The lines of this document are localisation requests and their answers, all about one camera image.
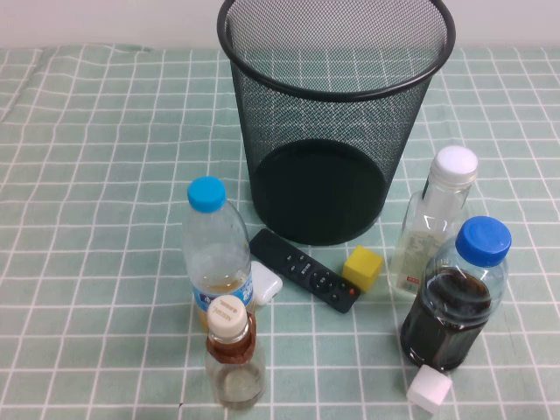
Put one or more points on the black mesh wastebasket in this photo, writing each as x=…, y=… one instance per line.
x=332, y=201

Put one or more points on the small bottle cream cap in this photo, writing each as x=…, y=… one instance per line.
x=236, y=380

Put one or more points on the yellow cube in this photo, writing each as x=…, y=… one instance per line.
x=361, y=269

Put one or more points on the dark liquid bottle blue cap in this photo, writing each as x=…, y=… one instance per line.
x=446, y=324

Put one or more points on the black remote control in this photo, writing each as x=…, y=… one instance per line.
x=302, y=267

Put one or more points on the clear bottle white cap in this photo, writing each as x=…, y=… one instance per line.
x=420, y=227

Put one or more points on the white earbuds case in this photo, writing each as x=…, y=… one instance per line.
x=268, y=284

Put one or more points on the bottle light blue cap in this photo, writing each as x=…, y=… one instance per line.
x=216, y=254

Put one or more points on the white cube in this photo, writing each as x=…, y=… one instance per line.
x=429, y=389

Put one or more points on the green checked tablecloth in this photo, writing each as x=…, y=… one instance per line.
x=87, y=175

